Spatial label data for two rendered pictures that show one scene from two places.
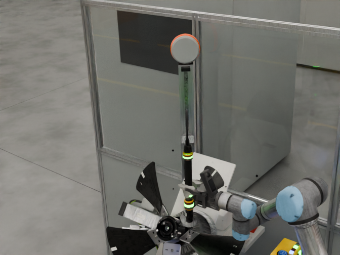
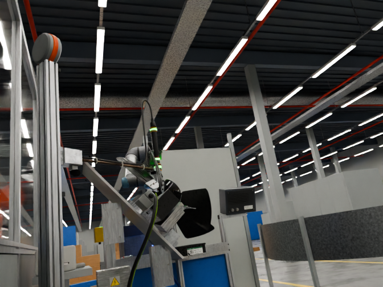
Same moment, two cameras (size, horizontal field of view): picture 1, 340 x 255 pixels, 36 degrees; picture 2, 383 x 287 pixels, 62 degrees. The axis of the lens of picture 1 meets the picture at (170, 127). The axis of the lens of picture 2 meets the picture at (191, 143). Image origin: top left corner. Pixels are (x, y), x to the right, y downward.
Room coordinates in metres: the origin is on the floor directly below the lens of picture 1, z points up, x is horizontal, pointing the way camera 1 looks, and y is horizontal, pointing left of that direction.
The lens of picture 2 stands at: (3.53, 1.12, 0.92)
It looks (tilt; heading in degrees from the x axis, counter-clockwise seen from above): 16 degrees up; 211
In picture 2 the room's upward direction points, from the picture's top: 9 degrees counter-clockwise
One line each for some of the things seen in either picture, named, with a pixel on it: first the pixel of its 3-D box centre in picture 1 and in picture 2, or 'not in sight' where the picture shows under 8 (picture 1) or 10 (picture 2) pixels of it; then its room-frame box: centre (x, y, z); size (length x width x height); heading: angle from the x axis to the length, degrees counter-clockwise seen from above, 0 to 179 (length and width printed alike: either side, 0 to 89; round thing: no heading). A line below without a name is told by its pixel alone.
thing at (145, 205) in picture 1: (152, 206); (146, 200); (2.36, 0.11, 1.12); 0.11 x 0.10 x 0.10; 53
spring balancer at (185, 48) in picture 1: (185, 48); (47, 50); (2.72, -0.10, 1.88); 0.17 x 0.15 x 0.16; 53
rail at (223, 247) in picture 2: not in sight; (168, 257); (1.70, -0.30, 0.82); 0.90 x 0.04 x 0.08; 143
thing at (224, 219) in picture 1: (219, 212); (56, 259); (2.58, -0.27, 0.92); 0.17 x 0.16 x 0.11; 143
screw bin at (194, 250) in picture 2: not in sight; (185, 251); (1.75, -0.13, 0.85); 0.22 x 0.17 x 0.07; 157
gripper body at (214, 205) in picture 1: (209, 197); (152, 160); (1.93, -0.16, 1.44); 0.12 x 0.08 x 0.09; 53
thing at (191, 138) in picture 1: (187, 144); (68, 158); (2.63, -0.10, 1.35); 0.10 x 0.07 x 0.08; 178
